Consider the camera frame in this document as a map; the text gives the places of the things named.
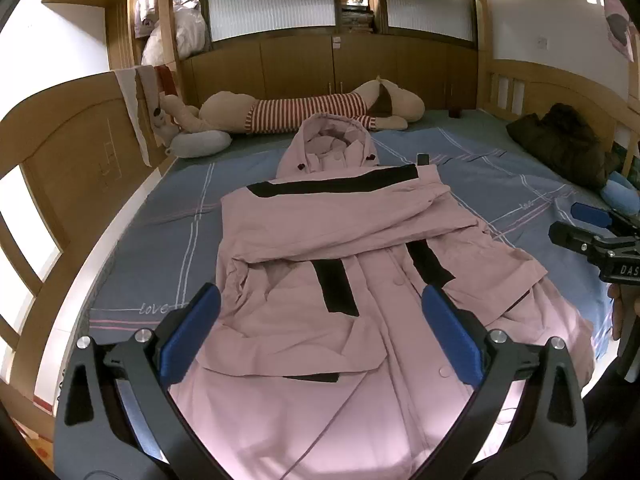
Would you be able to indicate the white hanging towel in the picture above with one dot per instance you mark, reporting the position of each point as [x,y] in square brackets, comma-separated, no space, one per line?
[131,110]

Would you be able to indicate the person's right hand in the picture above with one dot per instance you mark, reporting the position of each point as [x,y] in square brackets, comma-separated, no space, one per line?
[617,310]

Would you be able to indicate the small white plush toy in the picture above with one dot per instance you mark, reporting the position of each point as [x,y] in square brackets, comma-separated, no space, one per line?
[161,117]

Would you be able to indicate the white soft bundle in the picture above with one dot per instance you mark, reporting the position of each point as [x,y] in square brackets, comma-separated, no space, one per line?
[157,45]

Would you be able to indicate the large plush dog striped shirt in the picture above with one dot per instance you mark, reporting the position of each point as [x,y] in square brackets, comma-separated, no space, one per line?
[300,110]

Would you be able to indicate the stack of dark books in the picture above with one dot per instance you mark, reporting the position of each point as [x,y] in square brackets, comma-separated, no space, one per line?
[357,22]

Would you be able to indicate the white plastic bag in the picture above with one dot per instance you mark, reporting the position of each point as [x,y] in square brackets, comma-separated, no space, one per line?
[190,30]

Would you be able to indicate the wooden bed frame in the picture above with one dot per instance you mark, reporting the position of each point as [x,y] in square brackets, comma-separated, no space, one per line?
[75,125]

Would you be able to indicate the white wall switch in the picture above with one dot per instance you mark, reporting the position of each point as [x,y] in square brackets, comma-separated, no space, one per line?
[542,41]

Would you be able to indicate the light blue pillow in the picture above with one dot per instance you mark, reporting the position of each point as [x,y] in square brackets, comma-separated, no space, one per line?
[620,192]

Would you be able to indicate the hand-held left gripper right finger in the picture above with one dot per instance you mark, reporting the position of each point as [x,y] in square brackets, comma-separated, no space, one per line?
[452,330]

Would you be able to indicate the white cabinet sticker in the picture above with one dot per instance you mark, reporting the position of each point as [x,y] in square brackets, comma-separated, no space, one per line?
[337,41]

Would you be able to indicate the blue checked bedsheet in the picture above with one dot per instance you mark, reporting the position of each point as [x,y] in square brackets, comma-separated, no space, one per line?
[165,240]

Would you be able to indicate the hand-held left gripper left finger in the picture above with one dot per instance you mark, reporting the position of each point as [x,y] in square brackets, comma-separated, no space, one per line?
[192,330]

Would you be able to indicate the grey pillow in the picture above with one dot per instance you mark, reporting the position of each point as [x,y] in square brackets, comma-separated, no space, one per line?
[200,144]

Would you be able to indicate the red hanging cloth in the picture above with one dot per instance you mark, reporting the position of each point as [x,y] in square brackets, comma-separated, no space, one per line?
[165,80]

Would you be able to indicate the pink wall hanging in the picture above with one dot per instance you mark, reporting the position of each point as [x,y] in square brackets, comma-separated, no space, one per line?
[620,25]

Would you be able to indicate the pink hooded jacket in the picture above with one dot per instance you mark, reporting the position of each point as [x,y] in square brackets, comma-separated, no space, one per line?
[350,270]

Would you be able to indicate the frosted glass panel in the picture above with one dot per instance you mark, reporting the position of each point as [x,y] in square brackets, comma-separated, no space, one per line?
[430,7]
[270,7]

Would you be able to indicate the green mattress pad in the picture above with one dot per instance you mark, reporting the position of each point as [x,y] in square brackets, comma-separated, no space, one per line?
[470,120]

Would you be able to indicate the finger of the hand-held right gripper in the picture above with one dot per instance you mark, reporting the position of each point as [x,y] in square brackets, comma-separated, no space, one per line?
[595,214]
[575,237]

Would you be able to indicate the dark puffer jacket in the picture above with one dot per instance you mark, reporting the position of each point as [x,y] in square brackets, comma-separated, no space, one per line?
[565,145]

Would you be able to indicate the dark red cup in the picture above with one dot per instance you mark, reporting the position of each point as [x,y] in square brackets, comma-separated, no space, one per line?
[455,111]

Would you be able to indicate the pink hanging towel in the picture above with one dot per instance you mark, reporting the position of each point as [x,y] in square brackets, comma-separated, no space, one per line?
[149,90]

